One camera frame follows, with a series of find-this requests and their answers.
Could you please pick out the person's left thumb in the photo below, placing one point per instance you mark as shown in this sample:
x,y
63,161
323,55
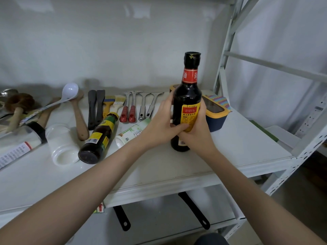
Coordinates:
x,y
182,128

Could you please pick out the red green packet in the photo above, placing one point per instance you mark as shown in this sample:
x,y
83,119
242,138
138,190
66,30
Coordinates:
x,y
99,207

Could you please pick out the clear bottle black band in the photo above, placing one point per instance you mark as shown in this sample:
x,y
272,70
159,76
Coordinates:
x,y
20,142

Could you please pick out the wooden spatula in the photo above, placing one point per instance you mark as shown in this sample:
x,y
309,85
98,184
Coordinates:
x,y
79,119

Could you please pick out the metal ladle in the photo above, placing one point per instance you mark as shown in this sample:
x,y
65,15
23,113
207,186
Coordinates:
x,y
7,92

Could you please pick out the person's right thumb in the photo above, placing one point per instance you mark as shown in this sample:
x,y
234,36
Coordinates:
x,y
186,137

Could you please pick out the white plastic ladle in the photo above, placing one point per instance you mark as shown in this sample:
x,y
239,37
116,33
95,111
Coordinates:
x,y
69,91

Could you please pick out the black spatula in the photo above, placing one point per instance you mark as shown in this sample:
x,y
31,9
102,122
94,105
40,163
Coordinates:
x,y
91,112
100,107

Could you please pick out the blue yellow container box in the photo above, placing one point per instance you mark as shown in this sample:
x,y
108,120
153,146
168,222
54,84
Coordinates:
x,y
216,117

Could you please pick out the person's right hand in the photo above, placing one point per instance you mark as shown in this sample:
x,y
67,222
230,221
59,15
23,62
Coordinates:
x,y
200,137

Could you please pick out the dark sauce bottle red neck label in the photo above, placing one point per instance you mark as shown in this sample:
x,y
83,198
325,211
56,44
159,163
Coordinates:
x,y
186,96

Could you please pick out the white metal shelf rack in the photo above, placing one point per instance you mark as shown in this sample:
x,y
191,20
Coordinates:
x,y
258,155

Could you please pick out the person's right forearm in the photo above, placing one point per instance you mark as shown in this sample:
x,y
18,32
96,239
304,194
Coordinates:
x,y
255,201

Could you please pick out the white plastic jar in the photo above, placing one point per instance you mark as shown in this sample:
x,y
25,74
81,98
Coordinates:
x,y
62,145

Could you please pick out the person's left hand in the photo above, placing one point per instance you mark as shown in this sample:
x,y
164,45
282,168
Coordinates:
x,y
158,125

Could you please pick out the dark bottle yellow green label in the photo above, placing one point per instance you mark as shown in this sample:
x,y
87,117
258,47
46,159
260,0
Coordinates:
x,y
97,140

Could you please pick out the person's left forearm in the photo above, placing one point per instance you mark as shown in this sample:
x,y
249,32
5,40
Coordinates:
x,y
76,199

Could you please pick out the wooden spoon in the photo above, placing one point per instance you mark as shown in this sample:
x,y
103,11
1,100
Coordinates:
x,y
46,114

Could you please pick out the white bottle green print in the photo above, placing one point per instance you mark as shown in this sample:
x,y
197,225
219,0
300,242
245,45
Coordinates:
x,y
131,132

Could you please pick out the green board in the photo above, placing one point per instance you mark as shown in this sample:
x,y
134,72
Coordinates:
x,y
263,130

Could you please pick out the metal peeler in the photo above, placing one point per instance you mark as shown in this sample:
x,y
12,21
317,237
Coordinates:
x,y
151,109
142,112

